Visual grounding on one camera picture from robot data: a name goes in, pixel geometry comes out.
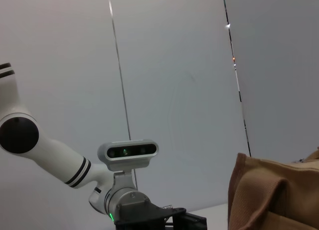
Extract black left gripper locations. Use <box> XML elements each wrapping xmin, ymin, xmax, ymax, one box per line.
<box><xmin>113</xmin><ymin>202</ymin><xmax>207</xmax><ymax>230</ymax></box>

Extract khaki food bag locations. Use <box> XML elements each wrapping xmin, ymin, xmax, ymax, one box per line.
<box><xmin>227</xmin><ymin>147</ymin><xmax>319</xmax><ymax>230</ymax></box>

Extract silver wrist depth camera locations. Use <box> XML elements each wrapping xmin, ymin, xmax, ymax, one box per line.
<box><xmin>97</xmin><ymin>139</ymin><xmax>160</xmax><ymax>171</ymax></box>

